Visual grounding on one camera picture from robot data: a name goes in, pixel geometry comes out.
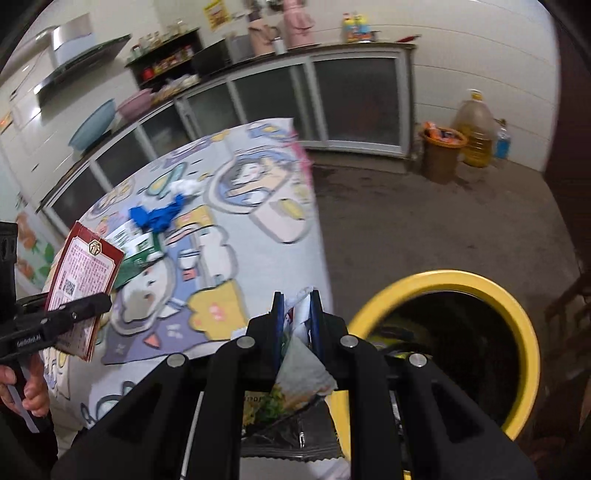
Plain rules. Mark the crumpled white tissue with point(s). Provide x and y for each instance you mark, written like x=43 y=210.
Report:
x=187 y=187

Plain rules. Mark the brown wooden door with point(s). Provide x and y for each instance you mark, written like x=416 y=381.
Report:
x=575 y=138

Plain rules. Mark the blue plastic basin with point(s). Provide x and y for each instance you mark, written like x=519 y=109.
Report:
x=92 y=127

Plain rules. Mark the pink thermos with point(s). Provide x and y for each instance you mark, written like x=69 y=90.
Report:
x=298 y=25

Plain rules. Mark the blue liquid bottle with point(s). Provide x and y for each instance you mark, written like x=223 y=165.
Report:
x=503 y=144

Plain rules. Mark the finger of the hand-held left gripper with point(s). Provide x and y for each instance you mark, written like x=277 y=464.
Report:
x=7 y=258
x=78 y=311

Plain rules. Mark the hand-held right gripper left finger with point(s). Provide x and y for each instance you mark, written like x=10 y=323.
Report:
x=277 y=323

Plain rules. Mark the pale food bags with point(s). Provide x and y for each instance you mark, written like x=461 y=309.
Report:
x=178 y=87

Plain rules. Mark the white green snack bag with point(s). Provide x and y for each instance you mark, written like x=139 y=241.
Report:
x=138 y=240

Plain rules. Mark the large cooking oil bottle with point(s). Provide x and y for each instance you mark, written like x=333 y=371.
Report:
x=475 y=134

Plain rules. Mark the black shelf rack with jars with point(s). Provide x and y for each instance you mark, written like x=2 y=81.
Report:
x=166 y=60

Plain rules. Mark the silver snack wrapper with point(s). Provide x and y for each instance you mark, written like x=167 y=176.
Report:
x=300 y=369

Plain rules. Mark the person's left hand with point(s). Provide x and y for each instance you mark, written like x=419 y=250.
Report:
x=34 y=397

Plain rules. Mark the red kitchen utensil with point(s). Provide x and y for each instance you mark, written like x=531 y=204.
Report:
x=407 y=38

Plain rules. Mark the dark microwave oven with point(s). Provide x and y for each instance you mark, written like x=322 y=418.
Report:
x=210 y=59

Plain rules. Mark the orange floral printed sheet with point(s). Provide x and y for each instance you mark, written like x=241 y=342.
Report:
x=32 y=249

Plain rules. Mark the red printed paper box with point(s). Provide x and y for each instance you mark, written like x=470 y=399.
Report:
x=85 y=267

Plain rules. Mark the white cup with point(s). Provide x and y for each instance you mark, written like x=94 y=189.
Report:
x=279 y=47

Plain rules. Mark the cartoon printed tablecloth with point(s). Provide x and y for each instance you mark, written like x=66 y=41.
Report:
x=277 y=267

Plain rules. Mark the yellow-rimmed trash bin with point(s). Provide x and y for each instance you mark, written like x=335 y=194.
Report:
x=461 y=278

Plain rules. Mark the steel range hood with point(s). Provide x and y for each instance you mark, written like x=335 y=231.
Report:
x=74 y=60

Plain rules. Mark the brown bin with orange rim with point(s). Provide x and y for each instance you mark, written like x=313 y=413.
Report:
x=441 y=159

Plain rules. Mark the person's left forearm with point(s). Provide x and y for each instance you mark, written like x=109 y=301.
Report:
x=23 y=447

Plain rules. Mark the counter cabinet with glass doors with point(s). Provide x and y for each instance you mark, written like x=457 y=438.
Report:
x=355 y=92

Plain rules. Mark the yellow detergent bottles pack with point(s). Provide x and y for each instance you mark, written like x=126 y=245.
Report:
x=356 y=28

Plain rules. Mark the blue rubber glove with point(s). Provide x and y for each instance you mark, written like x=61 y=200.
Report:
x=152 y=217

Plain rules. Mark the pink plastic basin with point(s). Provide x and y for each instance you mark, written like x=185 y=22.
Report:
x=135 y=105

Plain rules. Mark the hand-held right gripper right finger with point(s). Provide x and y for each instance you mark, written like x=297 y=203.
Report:
x=316 y=323

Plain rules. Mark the yellow wall notice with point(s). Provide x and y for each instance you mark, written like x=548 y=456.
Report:
x=216 y=14

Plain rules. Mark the dark wooden chair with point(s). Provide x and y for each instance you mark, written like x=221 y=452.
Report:
x=572 y=332

